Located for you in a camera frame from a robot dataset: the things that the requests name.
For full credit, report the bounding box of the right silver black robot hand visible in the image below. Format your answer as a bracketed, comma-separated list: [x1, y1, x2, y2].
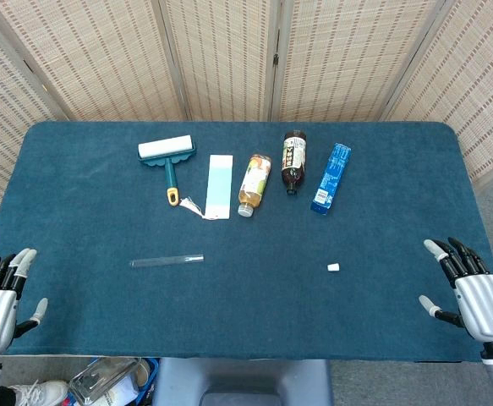
[418, 236, 493, 343]

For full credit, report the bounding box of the clear glass test tube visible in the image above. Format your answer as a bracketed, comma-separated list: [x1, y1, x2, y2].
[129, 253, 205, 269]

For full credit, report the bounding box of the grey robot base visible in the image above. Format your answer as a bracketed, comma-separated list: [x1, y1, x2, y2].
[151, 357, 334, 406]

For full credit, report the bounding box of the white sneaker with laces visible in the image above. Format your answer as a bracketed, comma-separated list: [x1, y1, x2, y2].
[7, 379, 69, 406]

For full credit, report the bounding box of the clear plastic container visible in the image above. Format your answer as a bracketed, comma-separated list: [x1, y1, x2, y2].
[67, 357, 142, 406]

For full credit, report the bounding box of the long blue carton box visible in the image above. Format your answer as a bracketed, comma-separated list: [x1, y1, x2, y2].
[309, 142, 353, 216]

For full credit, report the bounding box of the blue table cloth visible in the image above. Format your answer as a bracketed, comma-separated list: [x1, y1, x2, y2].
[0, 121, 493, 364]

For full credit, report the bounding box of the teal lint roller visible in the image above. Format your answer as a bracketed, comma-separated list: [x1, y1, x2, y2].
[137, 134, 197, 207]

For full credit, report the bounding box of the dark brown drink bottle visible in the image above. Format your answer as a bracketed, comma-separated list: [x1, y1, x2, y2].
[281, 129, 308, 196]

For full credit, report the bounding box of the white blue bookmark with tassel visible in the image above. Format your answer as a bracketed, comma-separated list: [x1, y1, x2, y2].
[179, 154, 234, 222]

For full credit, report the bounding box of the amber tea bottle white cap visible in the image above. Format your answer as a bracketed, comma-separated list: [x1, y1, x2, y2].
[237, 153, 273, 218]

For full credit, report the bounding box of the woven folding screen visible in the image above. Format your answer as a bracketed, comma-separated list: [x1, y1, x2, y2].
[0, 0, 493, 215]

